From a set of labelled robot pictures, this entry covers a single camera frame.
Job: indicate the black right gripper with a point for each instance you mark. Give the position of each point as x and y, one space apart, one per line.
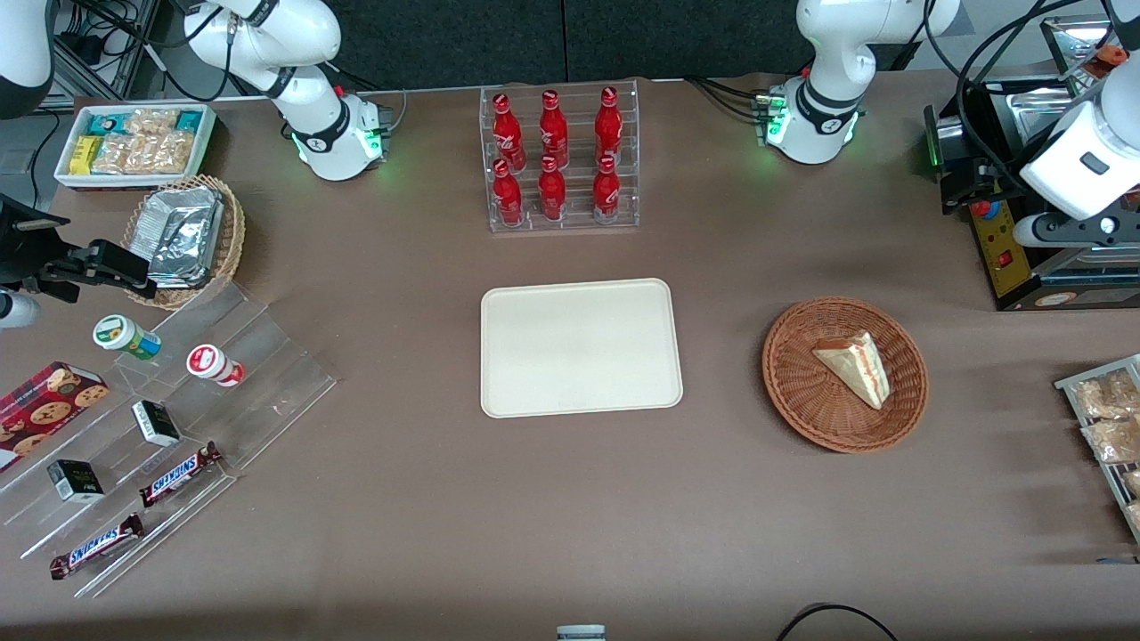
22 249

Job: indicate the triangular sandwich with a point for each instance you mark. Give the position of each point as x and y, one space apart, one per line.
855 367

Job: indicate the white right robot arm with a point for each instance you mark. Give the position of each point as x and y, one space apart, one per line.
303 36

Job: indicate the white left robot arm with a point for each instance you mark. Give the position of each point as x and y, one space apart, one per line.
828 53

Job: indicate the light tan wicker basket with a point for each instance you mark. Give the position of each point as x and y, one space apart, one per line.
230 240

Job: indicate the round brown wicker basket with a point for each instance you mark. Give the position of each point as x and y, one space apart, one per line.
802 401

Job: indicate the cream plastic tray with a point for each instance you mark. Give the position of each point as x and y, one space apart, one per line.
579 347

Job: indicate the black food warmer machine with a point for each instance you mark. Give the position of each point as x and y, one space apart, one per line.
1006 249

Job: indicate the green-lid white cup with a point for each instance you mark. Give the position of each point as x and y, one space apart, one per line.
123 336

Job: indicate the silver foil packet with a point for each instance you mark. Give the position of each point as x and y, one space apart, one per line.
183 233

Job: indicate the white plastic bin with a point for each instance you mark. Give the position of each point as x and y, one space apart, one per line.
134 181

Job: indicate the yellow snack packet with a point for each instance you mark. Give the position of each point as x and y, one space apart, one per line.
85 155

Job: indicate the clear cracker bag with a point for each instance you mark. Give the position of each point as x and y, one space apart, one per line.
150 123
147 155

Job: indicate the red cookie box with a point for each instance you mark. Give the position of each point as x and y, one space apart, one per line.
44 409

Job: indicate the teal snack packet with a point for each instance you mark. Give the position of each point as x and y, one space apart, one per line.
188 121
105 123

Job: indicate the red-lid white cup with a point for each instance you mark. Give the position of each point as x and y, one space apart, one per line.
212 363

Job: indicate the clear bag of snacks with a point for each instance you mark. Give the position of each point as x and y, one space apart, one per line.
1109 393
1115 440
1135 516
1133 482

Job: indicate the small black box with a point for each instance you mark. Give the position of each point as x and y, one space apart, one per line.
157 423
76 481

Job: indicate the red sausage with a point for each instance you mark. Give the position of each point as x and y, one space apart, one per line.
1109 58

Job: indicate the clear acrylic stepped display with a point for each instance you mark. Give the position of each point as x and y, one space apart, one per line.
267 374

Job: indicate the Snickers chocolate bar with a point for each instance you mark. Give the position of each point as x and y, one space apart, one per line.
178 474
96 547

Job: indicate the red cola bottle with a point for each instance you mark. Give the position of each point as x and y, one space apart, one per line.
508 133
606 196
608 129
552 194
553 133
508 198

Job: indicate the clear acrylic bottle rack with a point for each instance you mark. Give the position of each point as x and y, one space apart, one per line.
574 214

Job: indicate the small grey object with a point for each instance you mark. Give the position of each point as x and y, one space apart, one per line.
581 634

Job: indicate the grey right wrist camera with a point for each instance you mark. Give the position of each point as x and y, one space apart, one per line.
16 310

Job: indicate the aluminium frame shelf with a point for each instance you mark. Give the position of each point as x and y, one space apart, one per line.
107 44

